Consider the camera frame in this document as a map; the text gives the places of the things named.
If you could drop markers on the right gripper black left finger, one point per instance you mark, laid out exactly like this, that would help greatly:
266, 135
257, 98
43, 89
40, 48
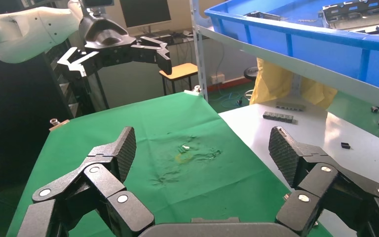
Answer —
125, 153

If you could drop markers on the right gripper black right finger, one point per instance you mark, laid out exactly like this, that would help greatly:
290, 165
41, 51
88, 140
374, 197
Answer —
284, 153

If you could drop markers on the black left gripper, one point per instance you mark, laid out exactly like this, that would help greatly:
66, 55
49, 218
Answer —
104, 36

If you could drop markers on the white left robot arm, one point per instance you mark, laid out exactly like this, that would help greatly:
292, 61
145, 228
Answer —
22, 32

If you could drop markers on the white board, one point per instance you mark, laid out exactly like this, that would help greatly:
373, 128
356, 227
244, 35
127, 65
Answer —
307, 140

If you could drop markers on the grey metal strip part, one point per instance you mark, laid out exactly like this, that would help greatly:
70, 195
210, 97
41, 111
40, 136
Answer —
279, 117
291, 106

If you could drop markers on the silver binder clip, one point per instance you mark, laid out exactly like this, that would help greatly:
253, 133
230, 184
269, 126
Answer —
197, 89
286, 196
58, 124

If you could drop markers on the black storage rack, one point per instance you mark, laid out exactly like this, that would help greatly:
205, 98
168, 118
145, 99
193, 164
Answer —
78, 95

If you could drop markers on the black computer monitor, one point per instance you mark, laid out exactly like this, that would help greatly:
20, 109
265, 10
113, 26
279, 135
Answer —
143, 13

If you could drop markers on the small white scrap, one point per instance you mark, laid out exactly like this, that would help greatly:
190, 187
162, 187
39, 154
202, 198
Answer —
185, 148

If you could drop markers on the small black block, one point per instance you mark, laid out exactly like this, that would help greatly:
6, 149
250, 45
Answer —
345, 146

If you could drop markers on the wooden top stool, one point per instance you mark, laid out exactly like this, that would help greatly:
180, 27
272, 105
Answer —
179, 70

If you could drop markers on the yellow plastic bag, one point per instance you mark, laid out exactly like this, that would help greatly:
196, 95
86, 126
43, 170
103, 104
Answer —
268, 85

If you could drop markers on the dark desk with equipment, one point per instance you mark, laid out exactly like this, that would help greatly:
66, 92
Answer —
183, 36

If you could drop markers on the green table cloth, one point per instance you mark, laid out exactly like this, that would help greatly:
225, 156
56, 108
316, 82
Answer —
192, 183

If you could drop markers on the white metal shelf rack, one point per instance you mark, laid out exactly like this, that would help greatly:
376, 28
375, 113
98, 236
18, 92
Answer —
200, 59

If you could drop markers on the blue plastic bin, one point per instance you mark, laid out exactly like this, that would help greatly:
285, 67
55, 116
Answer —
323, 55

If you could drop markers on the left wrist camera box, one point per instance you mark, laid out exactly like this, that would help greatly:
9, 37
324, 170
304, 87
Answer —
98, 2

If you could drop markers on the white wall outlet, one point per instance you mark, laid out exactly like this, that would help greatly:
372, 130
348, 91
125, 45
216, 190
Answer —
218, 78

